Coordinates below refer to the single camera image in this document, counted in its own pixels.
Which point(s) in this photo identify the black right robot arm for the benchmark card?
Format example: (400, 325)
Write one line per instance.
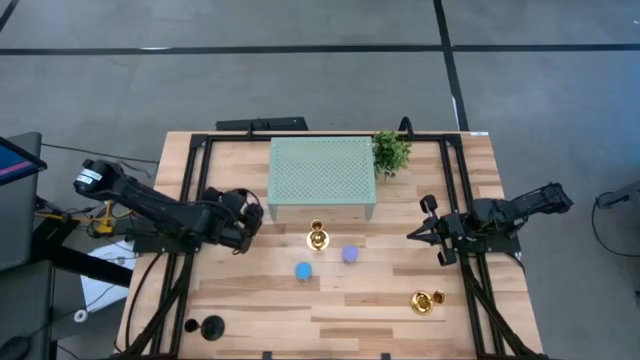
(525, 205)

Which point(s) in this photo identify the black metal table frame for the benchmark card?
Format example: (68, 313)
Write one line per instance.
(197, 165)

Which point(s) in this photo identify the black candlestick holder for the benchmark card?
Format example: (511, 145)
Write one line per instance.
(212, 328)

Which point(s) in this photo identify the green potted plant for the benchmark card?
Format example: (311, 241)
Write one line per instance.
(390, 152)

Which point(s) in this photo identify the black box behind table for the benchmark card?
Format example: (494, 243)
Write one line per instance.
(265, 124)

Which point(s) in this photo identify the yellow clamp stand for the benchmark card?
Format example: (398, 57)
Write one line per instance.
(105, 222)

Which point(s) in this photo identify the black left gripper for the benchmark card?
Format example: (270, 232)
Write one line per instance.
(232, 215)

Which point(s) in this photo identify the computer monitor with blue screen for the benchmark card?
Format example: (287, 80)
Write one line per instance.
(15, 162)

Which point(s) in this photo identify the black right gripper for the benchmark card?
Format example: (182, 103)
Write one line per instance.
(452, 230)

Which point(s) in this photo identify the white tape roll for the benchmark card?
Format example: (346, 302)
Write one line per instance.
(76, 315)

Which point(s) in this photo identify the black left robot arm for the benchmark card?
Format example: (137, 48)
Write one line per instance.
(150, 205)

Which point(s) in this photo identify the blue candle in glass jar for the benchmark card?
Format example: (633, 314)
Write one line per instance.
(303, 271)

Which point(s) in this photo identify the purple candle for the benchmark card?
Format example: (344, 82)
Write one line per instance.
(350, 254)

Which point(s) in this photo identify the white paper sheet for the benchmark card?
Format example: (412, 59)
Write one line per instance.
(100, 290)

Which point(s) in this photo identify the gold candlestick holder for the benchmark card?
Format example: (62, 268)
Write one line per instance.
(421, 302)
(317, 240)

